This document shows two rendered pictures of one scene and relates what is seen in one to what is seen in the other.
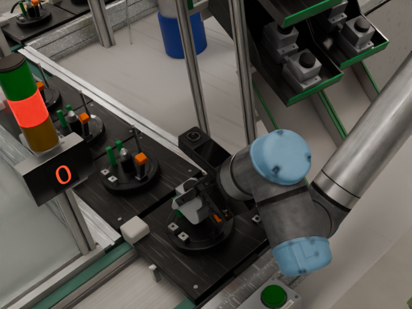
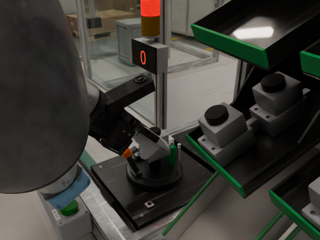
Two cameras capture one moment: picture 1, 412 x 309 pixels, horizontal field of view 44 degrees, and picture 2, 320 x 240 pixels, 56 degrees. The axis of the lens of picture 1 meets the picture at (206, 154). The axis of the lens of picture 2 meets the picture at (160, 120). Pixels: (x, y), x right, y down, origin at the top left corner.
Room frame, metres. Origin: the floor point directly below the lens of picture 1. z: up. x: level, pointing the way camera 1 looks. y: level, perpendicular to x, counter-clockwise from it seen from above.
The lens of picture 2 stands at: (0.73, -0.55, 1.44)
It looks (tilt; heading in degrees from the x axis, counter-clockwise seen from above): 28 degrees down; 90
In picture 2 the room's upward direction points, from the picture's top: straight up
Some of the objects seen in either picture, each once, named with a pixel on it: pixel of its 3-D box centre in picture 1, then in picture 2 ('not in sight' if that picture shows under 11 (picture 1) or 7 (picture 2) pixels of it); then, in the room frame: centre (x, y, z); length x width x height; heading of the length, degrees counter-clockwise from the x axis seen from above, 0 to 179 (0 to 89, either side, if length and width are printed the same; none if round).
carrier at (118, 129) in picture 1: (74, 122); not in sight; (1.13, 0.32, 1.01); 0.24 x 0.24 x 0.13; 35
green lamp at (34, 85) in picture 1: (15, 78); not in sight; (0.71, 0.26, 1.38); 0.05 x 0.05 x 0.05
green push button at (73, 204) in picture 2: (273, 297); (68, 208); (0.53, -0.07, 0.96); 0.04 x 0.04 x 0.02
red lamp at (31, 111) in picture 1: (27, 105); (150, 5); (0.71, 0.26, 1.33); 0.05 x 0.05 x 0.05
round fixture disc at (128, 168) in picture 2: (200, 225); (154, 170); (0.72, 0.04, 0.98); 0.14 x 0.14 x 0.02
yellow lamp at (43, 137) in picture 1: (38, 130); (150, 25); (0.71, 0.26, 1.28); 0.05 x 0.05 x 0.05
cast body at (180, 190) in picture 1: (190, 195); (158, 141); (0.73, 0.04, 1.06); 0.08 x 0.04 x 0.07; 34
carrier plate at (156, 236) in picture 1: (202, 232); (155, 175); (0.72, 0.04, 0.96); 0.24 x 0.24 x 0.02; 35
